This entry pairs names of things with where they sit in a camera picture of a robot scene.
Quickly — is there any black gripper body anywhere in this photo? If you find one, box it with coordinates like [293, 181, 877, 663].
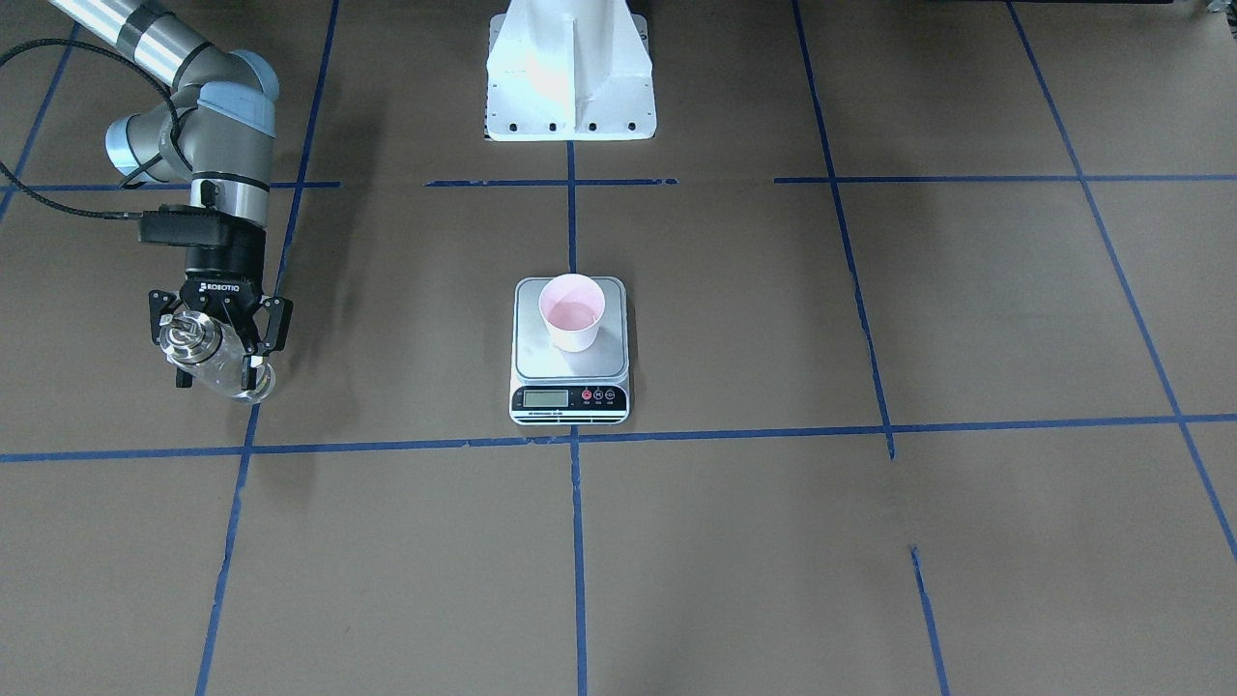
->
[148, 224, 294, 354]

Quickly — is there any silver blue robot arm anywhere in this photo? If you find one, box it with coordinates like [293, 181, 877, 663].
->
[57, 1, 293, 404]

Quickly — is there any silver digital kitchen scale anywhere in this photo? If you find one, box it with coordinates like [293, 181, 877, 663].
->
[508, 274, 631, 424]

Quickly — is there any pink plastic cup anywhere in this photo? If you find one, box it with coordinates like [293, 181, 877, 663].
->
[537, 274, 607, 354]

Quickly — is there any brown paper table cover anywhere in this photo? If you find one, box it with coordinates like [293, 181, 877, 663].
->
[2, 1, 1235, 695]

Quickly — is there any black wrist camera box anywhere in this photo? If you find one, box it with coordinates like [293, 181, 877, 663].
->
[139, 204, 235, 247]

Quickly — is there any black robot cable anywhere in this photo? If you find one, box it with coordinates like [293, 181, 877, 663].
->
[0, 37, 194, 221]

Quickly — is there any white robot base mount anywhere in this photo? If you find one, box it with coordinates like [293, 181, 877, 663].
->
[482, 1, 658, 142]

